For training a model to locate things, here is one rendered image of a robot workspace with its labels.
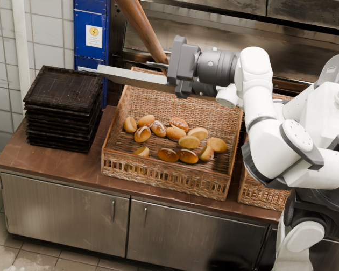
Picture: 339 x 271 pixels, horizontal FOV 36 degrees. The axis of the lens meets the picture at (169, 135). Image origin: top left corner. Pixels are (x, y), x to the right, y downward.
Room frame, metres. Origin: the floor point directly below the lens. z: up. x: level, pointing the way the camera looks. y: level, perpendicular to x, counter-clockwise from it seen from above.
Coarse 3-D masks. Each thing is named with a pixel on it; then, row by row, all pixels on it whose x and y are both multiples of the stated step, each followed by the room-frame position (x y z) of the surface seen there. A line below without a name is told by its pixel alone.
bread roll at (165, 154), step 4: (160, 148) 1.77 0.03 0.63; (164, 148) 1.76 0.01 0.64; (168, 148) 1.76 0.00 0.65; (160, 152) 1.74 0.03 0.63; (164, 152) 1.74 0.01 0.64; (168, 152) 1.74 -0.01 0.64; (172, 152) 1.74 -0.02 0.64; (176, 152) 1.76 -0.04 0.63; (160, 156) 1.73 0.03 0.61; (164, 156) 1.73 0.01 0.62; (168, 156) 1.73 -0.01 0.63; (172, 156) 1.73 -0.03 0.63; (176, 156) 1.74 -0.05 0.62; (164, 160) 1.72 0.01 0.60; (168, 160) 1.72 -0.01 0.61; (172, 160) 1.72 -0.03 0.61; (176, 160) 1.73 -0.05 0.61
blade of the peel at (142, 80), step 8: (104, 72) 1.53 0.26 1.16; (112, 72) 1.53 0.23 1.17; (120, 72) 1.53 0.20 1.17; (128, 72) 1.53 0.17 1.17; (136, 72) 1.53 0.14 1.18; (112, 80) 1.71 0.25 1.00; (120, 80) 1.66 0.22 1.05; (128, 80) 1.60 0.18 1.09; (136, 80) 1.55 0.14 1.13; (144, 80) 1.51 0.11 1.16; (152, 80) 1.52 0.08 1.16; (160, 80) 1.52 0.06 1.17; (144, 88) 1.79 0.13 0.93; (152, 88) 1.72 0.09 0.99; (160, 88) 1.66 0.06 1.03; (168, 88) 1.60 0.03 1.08; (192, 96) 1.73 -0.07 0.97; (200, 96) 1.67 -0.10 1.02
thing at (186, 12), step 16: (144, 0) 2.09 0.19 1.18; (160, 0) 2.12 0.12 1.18; (192, 16) 2.07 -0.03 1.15; (208, 16) 2.06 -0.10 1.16; (224, 16) 2.06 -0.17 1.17; (240, 16) 2.06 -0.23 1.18; (256, 16) 2.08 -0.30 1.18; (288, 32) 2.03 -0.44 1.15; (304, 32) 2.02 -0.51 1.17; (320, 32) 2.02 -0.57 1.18; (336, 32) 2.04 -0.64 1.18
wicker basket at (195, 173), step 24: (144, 72) 2.05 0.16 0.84; (144, 96) 2.02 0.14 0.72; (168, 96) 2.01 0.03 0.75; (120, 120) 1.86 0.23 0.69; (192, 120) 1.97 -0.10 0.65; (216, 120) 1.97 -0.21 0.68; (240, 120) 1.82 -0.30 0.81; (120, 144) 1.81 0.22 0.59; (144, 144) 1.83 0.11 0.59; (168, 144) 1.86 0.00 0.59; (120, 168) 1.65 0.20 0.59; (144, 168) 1.58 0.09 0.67; (168, 168) 1.57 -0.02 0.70; (192, 168) 1.56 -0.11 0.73; (216, 168) 1.73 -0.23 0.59; (192, 192) 1.56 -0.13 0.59; (216, 192) 1.55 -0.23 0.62
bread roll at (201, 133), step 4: (196, 128) 1.92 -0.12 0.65; (200, 128) 1.92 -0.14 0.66; (188, 132) 1.91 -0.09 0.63; (192, 132) 1.90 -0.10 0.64; (196, 132) 1.90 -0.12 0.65; (200, 132) 1.90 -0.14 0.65; (204, 132) 1.91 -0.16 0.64; (196, 136) 1.90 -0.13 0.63; (200, 136) 1.90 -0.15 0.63; (204, 136) 1.91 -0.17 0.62
